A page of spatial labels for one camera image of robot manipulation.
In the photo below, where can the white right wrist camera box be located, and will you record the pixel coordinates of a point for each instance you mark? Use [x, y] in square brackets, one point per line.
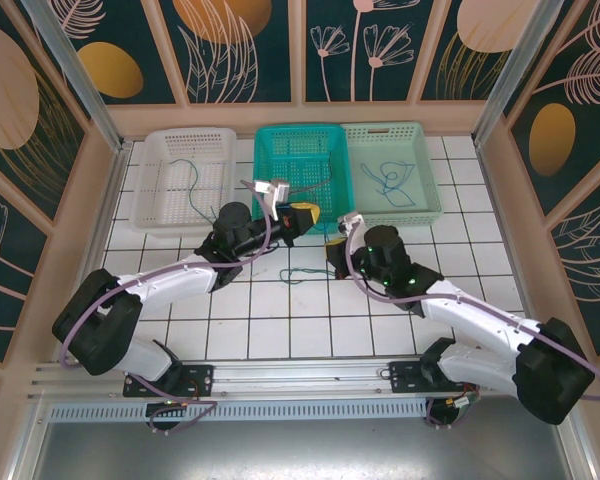
[351, 218]

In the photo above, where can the aluminium frame post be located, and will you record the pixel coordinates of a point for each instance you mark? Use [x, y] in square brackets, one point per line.
[74, 65]
[511, 65]

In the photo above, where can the mint green perforated basket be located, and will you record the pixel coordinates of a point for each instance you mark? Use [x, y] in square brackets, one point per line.
[420, 150]

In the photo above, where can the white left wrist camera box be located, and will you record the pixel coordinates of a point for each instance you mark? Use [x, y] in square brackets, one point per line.
[279, 190]

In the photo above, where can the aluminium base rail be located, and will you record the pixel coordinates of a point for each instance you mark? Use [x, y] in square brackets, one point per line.
[300, 377]

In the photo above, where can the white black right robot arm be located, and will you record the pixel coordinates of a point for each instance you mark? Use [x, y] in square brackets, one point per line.
[480, 320]

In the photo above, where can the floral wall panel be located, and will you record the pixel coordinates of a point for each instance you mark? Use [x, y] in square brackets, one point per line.
[590, 270]
[460, 65]
[145, 50]
[230, 60]
[570, 100]
[5, 260]
[10, 100]
[360, 75]

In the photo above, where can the white perforated basket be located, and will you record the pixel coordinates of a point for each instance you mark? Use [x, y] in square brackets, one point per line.
[180, 150]

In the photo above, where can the aluminium side rail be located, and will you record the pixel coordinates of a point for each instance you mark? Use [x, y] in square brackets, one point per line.
[105, 220]
[503, 220]

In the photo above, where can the grey metal base plate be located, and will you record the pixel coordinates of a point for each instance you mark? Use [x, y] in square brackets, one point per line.
[300, 450]

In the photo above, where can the teal perforated basket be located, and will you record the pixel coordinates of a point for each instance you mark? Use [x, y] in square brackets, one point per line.
[300, 150]

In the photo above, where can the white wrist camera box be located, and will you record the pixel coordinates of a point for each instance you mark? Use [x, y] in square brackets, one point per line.
[351, 218]
[279, 190]

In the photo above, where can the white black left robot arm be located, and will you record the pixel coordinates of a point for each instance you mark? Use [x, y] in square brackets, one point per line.
[170, 282]

